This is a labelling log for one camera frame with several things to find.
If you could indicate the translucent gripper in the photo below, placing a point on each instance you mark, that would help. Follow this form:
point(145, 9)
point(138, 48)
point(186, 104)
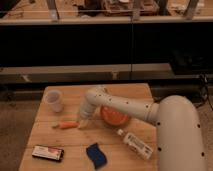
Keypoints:
point(83, 123)

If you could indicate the orange pepper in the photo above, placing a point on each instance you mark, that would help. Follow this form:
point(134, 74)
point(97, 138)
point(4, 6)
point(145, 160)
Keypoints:
point(65, 125)

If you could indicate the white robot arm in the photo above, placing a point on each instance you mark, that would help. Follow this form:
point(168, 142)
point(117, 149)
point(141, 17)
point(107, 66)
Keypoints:
point(180, 144)

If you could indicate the blue sponge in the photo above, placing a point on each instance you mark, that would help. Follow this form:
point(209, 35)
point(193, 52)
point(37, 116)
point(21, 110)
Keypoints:
point(95, 154)

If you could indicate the orange round plate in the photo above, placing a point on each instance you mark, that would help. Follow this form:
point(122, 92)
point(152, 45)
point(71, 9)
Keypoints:
point(113, 117)

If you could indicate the translucent plastic cup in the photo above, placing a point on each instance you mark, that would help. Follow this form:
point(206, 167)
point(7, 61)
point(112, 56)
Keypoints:
point(53, 99)

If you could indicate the black and white box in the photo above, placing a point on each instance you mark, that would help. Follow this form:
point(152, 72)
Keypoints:
point(48, 153)

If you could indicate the white plastic bottle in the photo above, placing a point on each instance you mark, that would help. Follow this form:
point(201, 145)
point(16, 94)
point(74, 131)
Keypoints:
point(135, 144)

